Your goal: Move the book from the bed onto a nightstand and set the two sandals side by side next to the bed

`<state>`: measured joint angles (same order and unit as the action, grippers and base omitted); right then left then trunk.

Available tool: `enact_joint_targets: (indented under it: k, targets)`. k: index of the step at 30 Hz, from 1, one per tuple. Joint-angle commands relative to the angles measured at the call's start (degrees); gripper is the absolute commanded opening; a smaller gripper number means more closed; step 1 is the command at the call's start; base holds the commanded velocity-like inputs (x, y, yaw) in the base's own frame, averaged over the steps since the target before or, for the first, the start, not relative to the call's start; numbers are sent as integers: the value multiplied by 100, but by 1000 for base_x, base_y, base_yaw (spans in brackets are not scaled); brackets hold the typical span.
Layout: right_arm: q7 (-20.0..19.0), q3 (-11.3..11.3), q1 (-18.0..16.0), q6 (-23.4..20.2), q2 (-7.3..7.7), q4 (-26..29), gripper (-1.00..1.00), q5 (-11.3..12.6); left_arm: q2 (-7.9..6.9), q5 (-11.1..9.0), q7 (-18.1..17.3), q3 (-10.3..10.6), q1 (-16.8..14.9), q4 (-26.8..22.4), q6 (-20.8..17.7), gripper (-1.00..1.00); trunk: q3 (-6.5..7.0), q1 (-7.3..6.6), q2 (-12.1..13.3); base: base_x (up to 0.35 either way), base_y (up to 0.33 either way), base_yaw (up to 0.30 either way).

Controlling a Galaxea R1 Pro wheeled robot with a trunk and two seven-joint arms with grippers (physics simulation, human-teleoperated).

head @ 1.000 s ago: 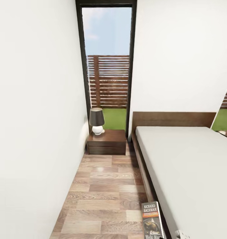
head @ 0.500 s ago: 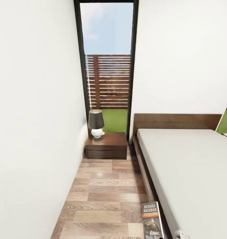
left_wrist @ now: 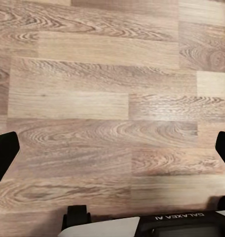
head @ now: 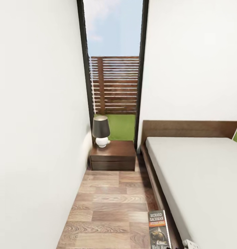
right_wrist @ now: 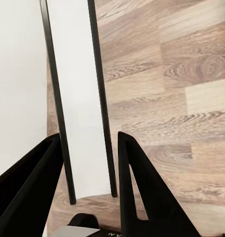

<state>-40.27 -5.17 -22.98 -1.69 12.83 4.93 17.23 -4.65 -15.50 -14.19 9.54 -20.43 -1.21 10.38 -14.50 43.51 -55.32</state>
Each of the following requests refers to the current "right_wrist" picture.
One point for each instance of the hardback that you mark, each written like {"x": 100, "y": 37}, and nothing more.
{"x": 73, "y": 49}

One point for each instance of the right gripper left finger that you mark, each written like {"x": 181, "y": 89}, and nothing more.
{"x": 27, "y": 189}

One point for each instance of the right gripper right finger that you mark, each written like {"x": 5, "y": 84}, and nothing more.
{"x": 166, "y": 216}

